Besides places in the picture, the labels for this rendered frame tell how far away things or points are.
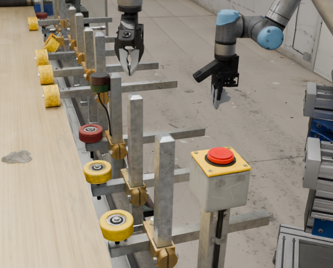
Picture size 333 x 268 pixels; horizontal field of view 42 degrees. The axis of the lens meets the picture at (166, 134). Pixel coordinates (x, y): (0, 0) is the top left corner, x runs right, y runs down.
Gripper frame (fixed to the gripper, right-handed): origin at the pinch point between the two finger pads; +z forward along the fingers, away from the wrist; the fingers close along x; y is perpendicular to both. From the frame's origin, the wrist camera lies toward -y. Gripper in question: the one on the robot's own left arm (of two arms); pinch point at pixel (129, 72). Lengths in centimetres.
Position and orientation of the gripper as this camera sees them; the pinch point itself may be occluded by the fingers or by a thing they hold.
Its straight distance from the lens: 136.5
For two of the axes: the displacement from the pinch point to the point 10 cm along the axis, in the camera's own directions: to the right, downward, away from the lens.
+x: -10.0, -0.6, 0.6
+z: -0.3, 8.9, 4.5
